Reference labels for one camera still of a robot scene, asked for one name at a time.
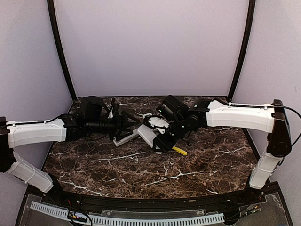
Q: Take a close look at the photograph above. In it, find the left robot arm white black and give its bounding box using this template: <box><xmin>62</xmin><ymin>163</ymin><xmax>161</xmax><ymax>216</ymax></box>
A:
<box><xmin>0</xmin><ymin>96</ymin><xmax>140</xmax><ymax>205</ymax></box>

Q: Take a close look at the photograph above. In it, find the yellow handled screwdriver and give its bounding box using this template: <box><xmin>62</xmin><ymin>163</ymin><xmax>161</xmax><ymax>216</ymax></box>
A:
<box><xmin>172</xmin><ymin>146</ymin><xmax>188</xmax><ymax>156</ymax></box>

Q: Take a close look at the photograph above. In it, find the right black frame post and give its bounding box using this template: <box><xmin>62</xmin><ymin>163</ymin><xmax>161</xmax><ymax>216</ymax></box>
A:
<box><xmin>227</xmin><ymin>0</ymin><xmax>256</xmax><ymax>101</ymax></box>

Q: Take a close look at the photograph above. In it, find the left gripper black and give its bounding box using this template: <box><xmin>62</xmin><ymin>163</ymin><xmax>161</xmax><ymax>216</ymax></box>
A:
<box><xmin>86</xmin><ymin>110</ymin><xmax>141</xmax><ymax>141</ymax></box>

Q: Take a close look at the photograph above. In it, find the left black frame post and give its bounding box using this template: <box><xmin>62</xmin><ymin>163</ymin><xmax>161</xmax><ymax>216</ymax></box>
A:
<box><xmin>47</xmin><ymin>0</ymin><xmax>77</xmax><ymax>102</ymax></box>

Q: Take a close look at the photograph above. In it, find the white remote with label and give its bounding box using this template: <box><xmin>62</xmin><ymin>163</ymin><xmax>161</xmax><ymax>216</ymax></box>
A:
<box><xmin>113</xmin><ymin>130</ymin><xmax>139</xmax><ymax>147</ymax></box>

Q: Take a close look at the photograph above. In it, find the black frame post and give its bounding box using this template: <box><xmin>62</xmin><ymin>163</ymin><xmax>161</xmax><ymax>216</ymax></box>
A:
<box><xmin>47</xmin><ymin>0</ymin><xmax>77</xmax><ymax>102</ymax></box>
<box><xmin>227</xmin><ymin>0</ymin><xmax>256</xmax><ymax>101</ymax></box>

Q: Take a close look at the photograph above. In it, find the black front rail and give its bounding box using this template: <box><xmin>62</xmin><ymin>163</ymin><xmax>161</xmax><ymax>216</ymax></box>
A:
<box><xmin>40</xmin><ymin>190</ymin><xmax>266</xmax><ymax>213</ymax></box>

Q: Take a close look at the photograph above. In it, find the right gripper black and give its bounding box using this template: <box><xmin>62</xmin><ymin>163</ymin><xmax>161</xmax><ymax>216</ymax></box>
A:
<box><xmin>152</xmin><ymin>117</ymin><xmax>189</xmax><ymax>153</ymax></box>

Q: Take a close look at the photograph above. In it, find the white remote with buttons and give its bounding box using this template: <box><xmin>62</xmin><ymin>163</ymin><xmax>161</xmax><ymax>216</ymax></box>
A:
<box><xmin>143</xmin><ymin>113</ymin><xmax>153</xmax><ymax>121</ymax></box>

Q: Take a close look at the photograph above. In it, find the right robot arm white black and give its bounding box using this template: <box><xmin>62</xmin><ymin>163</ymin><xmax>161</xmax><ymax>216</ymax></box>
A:
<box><xmin>153</xmin><ymin>95</ymin><xmax>294</xmax><ymax>204</ymax></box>

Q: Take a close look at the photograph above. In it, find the white slotted cable duct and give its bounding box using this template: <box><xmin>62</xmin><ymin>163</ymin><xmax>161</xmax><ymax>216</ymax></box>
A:
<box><xmin>30</xmin><ymin>201</ymin><xmax>224</xmax><ymax>226</ymax></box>

